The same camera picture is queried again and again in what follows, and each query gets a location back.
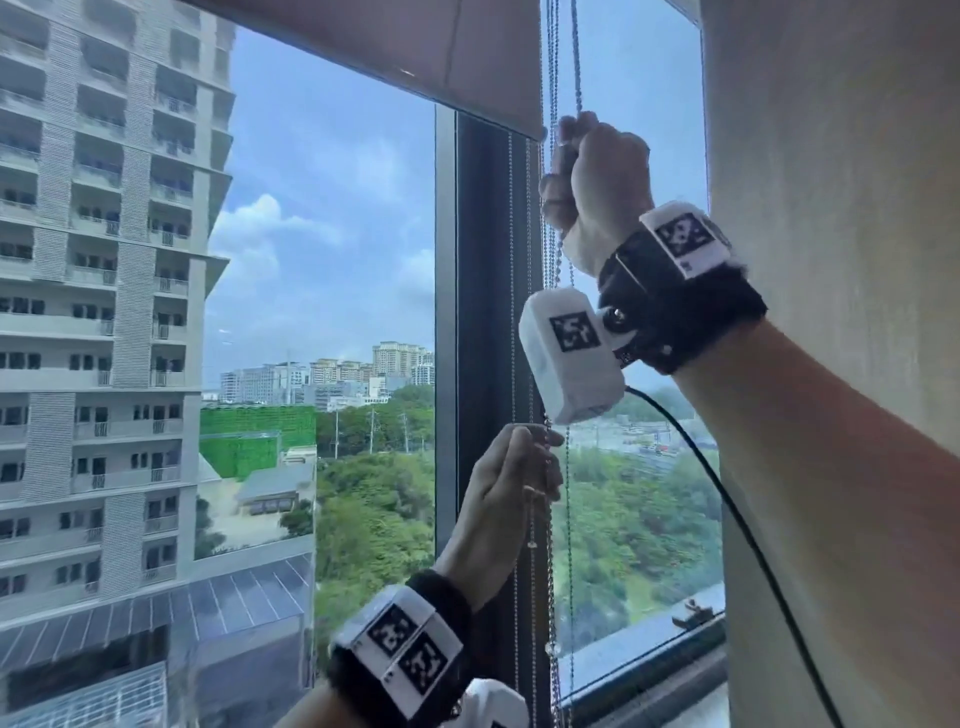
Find person's right hand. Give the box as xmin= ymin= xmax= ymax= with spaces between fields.
xmin=540 ymin=111 xmax=656 ymax=277

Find person's left hand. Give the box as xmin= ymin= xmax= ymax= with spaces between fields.
xmin=434 ymin=423 xmax=565 ymax=610

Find thick metal bead chain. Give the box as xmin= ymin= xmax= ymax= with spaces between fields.
xmin=541 ymin=0 xmax=585 ymax=728

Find thin metal bead chain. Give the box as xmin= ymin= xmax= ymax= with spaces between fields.
xmin=507 ymin=129 xmax=561 ymax=721

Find person's right forearm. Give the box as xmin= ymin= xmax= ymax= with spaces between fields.
xmin=671 ymin=315 xmax=960 ymax=728

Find person's left forearm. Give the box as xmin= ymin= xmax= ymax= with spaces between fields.
xmin=276 ymin=677 xmax=355 ymax=728

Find dark window mullion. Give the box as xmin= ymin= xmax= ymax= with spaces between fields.
xmin=434 ymin=103 xmax=552 ymax=728

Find green trees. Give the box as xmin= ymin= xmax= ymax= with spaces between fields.
xmin=313 ymin=382 xmax=726 ymax=665

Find beige roller blind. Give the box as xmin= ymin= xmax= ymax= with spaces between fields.
xmin=180 ymin=0 xmax=549 ymax=141

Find cluster of distant buildings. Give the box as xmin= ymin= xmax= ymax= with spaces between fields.
xmin=217 ymin=341 xmax=437 ymax=414

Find grey roofed low building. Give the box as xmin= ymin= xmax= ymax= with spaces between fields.
xmin=195 ymin=447 xmax=318 ymax=561

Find green covered building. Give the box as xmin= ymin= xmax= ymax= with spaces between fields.
xmin=198 ymin=405 xmax=318 ymax=482

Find white high-rise building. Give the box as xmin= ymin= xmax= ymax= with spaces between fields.
xmin=0 ymin=0 xmax=238 ymax=728

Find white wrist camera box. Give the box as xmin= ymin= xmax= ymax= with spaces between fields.
xmin=441 ymin=678 xmax=531 ymax=728
xmin=518 ymin=288 xmax=628 ymax=426

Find black wrist strap with markers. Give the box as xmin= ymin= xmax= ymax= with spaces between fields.
xmin=325 ymin=570 xmax=476 ymax=728
xmin=597 ymin=200 xmax=769 ymax=376

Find black cable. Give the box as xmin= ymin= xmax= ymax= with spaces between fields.
xmin=624 ymin=385 xmax=846 ymax=728

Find dark window sill frame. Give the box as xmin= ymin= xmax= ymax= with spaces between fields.
xmin=558 ymin=583 xmax=729 ymax=728

